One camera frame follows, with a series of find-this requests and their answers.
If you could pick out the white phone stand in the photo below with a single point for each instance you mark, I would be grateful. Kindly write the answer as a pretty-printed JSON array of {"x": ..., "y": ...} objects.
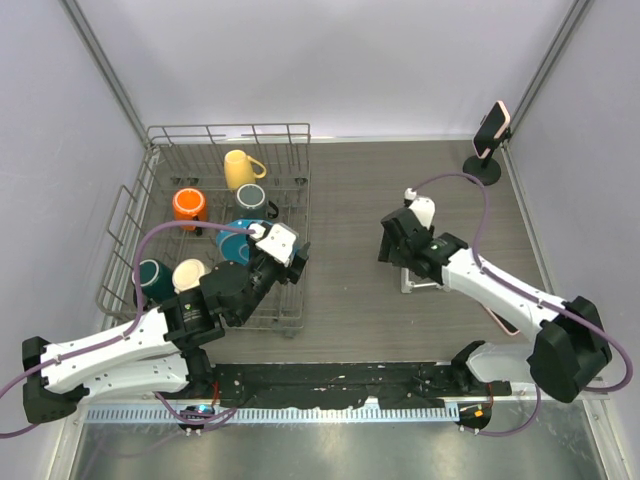
[{"x": 408, "y": 285}]

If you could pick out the yellow mug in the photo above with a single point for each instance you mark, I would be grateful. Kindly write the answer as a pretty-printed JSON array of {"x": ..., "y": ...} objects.
[{"x": 240, "y": 169}]

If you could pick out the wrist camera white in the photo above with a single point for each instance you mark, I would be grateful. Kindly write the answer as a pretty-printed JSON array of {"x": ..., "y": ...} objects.
[
  {"x": 277, "y": 240},
  {"x": 419, "y": 210}
]

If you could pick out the slotted cable duct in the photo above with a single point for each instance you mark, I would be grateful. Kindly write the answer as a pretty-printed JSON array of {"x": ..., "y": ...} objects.
[{"x": 370, "y": 412}]

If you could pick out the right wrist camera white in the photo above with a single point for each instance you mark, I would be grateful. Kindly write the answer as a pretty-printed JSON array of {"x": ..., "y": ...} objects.
[{"x": 419, "y": 210}]

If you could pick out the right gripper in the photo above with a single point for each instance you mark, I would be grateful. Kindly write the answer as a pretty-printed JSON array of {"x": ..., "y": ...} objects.
[{"x": 390, "y": 251}]

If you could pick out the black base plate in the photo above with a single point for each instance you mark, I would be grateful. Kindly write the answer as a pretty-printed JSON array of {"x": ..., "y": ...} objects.
[{"x": 339, "y": 386}]

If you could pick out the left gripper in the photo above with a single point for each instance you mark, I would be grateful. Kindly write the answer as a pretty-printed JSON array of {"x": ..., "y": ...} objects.
[{"x": 299, "y": 257}]

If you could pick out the blue plate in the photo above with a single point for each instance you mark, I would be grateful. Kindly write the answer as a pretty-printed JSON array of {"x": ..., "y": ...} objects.
[{"x": 233, "y": 246}]

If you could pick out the pink phone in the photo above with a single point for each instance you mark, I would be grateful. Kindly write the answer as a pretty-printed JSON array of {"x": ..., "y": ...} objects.
[
  {"x": 504, "y": 325},
  {"x": 492, "y": 130}
]

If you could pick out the dark teal mug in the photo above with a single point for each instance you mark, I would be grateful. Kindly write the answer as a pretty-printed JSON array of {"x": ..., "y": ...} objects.
[{"x": 155, "y": 282}]

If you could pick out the orange mug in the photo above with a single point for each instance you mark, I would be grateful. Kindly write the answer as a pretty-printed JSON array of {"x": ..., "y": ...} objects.
[{"x": 190, "y": 204}]

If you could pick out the black phone stand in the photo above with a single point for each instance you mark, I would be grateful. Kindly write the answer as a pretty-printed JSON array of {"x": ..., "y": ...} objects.
[{"x": 488, "y": 171}]

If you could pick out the wire dish rack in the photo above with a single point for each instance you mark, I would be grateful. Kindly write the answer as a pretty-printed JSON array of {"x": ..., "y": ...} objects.
[{"x": 184, "y": 156}]

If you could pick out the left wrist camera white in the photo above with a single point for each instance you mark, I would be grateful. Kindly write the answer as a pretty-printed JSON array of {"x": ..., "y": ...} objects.
[{"x": 277, "y": 240}]

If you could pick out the grey mug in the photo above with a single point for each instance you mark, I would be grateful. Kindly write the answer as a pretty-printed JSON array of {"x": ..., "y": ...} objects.
[{"x": 251, "y": 202}]

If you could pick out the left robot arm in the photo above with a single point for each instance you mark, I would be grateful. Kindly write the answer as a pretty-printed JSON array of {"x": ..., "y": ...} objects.
[{"x": 160, "y": 351}]

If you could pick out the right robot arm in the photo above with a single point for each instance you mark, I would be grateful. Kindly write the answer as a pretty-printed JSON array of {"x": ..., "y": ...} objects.
[{"x": 565, "y": 354}]

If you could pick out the cream mug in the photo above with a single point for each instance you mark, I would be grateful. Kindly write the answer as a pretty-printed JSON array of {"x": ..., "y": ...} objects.
[{"x": 187, "y": 274}]

